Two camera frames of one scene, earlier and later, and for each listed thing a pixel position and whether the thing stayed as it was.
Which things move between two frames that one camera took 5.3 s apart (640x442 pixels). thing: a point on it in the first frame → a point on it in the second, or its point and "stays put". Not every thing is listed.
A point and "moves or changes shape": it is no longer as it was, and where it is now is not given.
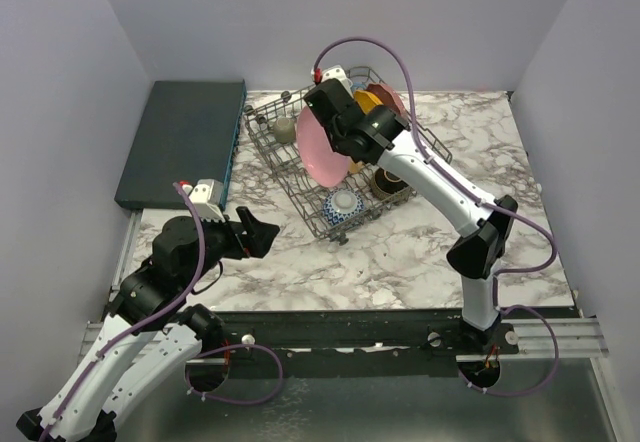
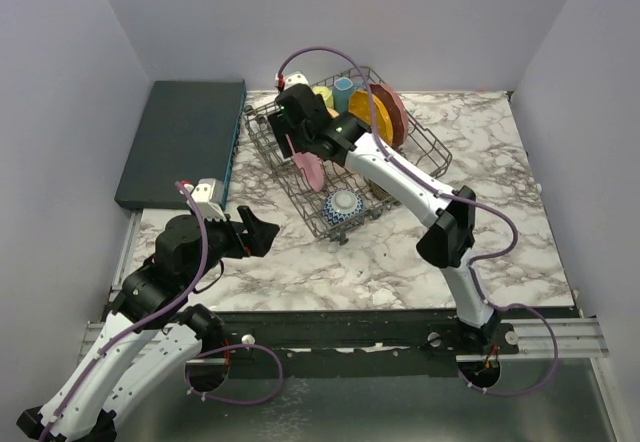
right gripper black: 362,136 → 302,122
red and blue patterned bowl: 342,206 stays put
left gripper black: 256,241 stays put
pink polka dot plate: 386,96 stays put
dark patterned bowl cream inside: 388,182 moves or changes shape
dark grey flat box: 188,131 stays put
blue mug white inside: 358,85 moves or changes shape
